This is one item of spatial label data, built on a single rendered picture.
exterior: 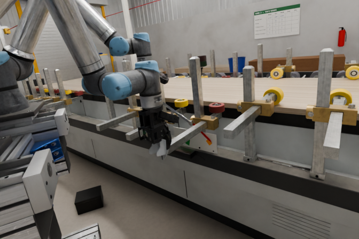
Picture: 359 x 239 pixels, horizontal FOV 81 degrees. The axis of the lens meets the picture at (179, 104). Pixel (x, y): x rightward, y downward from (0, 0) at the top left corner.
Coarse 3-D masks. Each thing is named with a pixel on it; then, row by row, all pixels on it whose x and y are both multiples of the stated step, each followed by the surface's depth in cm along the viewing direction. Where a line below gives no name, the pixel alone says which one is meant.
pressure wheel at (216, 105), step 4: (212, 104) 110; (216, 104) 107; (220, 104) 109; (212, 108) 106; (216, 108) 105; (220, 108) 105; (224, 108) 108; (212, 112) 106; (216, 112) 105; (220, 112) 105
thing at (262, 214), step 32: (96, 96) 198; (256, 128) 108; (288, 128) 99; (352, 128) 84; (96, 160) 242; (128, 160) 194; (288, 160) 103; (352, 160) 87; (160, 192) 181; (192, 192) 152; (224, 192) 134; (224, 224) 145; (256, 224) 125; (288, 224) 112; (320, 224) 102
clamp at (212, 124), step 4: (192, 116) 106; (204, 116) 103; (208, 116) 103; (196, 120) 102; (200, 120) 101; (204, 120) 99; (208, 120) 98; (212, 120) 97; (216, 120) 99; (208, 124) 99; (212, 124) 97; (216, 124) 99; (208, 128) 99; (212, 128) 98; (216, 128) 100
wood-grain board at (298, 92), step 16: (80, 80) 308; (176, 80) 207; (208, 80) 187; (224, 80) 178; (240, 80) 170; (256, 80) 163; (272, 80) 156; (288, 80) 150; (304, 80) 144; (336, 80) 134; (352, 80) 129; (176, 96) 139; (192, 96) 134; (208, 96) 130; (224, 96) 125; (240, 96) 121; (256, 96) 118; (288, 96) 111; (304, 96) 108; (352, 96) 99; (288, 112) 94; (304, 112) 90
